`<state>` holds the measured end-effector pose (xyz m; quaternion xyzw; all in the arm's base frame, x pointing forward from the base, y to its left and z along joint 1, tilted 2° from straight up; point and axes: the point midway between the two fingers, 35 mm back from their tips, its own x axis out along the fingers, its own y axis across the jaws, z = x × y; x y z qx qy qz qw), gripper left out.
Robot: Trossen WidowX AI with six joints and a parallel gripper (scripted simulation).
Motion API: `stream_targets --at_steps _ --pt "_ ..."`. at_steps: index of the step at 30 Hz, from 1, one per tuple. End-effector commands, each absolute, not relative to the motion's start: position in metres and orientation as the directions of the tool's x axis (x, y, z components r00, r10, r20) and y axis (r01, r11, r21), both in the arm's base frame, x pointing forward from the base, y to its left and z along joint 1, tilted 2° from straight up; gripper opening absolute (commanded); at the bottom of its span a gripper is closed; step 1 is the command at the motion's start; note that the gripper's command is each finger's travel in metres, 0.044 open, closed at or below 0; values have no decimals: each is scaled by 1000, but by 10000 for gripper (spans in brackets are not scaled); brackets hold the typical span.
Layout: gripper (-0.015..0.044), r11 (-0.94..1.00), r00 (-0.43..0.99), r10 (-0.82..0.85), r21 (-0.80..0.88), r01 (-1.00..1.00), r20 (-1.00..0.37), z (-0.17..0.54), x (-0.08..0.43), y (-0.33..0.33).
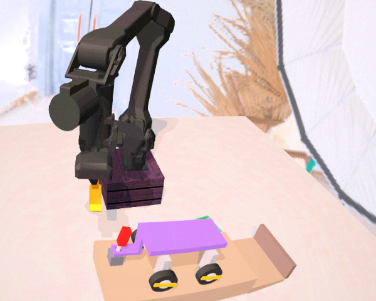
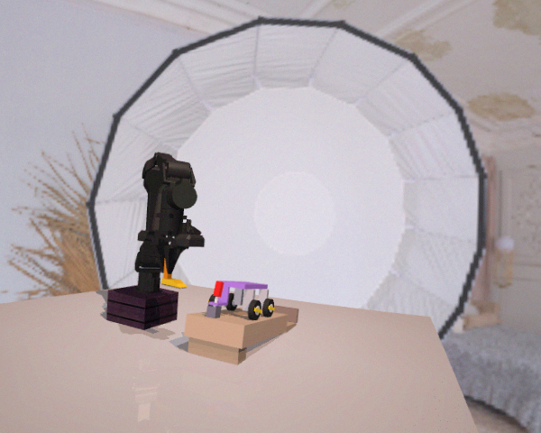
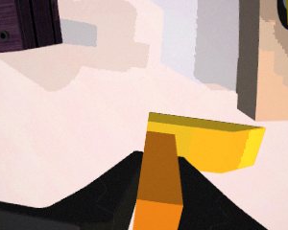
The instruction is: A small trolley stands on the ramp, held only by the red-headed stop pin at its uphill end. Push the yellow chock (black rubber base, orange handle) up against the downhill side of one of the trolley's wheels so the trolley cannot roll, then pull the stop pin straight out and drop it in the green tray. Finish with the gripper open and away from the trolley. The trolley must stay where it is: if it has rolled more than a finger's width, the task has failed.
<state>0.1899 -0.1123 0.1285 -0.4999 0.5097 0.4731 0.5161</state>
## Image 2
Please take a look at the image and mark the red block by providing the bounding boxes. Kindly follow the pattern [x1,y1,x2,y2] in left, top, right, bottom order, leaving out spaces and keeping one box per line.
[213,281,224,303]

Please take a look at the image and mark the purple trolley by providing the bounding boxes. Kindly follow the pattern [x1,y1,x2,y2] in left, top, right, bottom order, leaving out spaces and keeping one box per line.
[208,281,275,320]

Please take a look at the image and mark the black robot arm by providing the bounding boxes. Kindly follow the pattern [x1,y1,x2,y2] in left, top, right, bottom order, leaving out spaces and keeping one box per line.
[133,152,202,294]

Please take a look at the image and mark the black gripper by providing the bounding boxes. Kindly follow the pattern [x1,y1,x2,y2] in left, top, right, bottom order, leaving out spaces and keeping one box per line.
[138,209,206,274]

